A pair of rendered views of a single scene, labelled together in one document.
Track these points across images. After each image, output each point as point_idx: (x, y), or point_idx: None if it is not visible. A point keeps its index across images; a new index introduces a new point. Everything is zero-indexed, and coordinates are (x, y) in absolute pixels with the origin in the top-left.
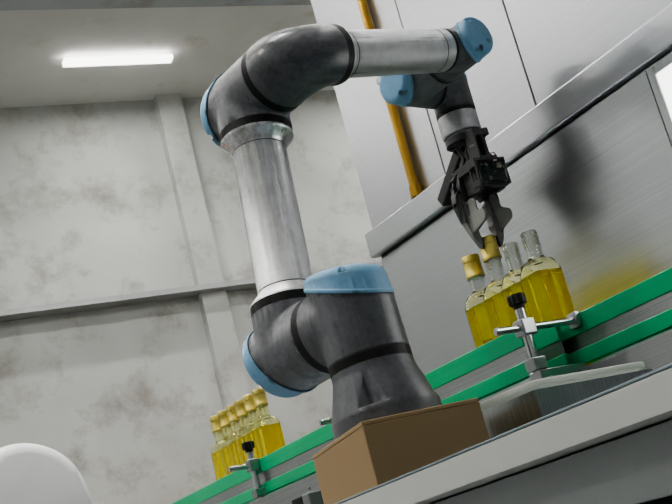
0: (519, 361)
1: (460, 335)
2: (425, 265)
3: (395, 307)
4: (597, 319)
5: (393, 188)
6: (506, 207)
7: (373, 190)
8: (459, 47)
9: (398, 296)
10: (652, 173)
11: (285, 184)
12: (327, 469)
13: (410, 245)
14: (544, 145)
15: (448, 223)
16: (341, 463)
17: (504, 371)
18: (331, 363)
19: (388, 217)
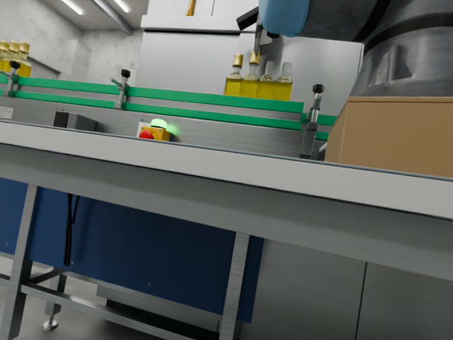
0: (291, 119)
1: (176, 87)
2: (172, 48)
3: None
4: (324, 121)
5: (172, 6)
6: (270, 46)
7: (158, 0)
8: None
9: (145, 52)
10: (340, 78)
11: None
12: (387, 123)
13: (168, 35)
14: (286, 36)
15: (199, 38)
16: (445, 129)
17: (277, 119)
18: (442, 11)
19: (164, 15)
